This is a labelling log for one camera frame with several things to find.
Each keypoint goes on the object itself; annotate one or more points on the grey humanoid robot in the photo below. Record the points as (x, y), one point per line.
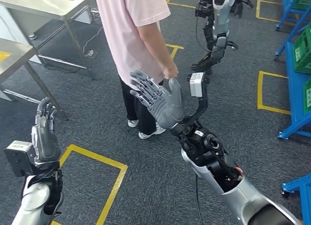
(220, 20)

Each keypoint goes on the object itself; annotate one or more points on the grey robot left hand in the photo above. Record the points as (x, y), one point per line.
(46, 146)

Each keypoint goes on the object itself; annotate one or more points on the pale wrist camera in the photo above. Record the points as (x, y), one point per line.
(18, 157)
(196, 85)

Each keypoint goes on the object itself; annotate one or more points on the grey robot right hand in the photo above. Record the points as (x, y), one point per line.
(167, 107)

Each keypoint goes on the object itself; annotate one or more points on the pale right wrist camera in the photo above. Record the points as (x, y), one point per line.
(196, 85)

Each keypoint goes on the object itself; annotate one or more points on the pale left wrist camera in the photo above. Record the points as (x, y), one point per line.
(18, 157)

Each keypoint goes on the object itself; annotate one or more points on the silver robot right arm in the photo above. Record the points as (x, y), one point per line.
(245, 201)

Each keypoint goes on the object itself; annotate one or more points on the person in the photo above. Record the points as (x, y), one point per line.
(128, 33)

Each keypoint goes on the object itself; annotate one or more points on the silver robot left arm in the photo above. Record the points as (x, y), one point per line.
(34, 201)

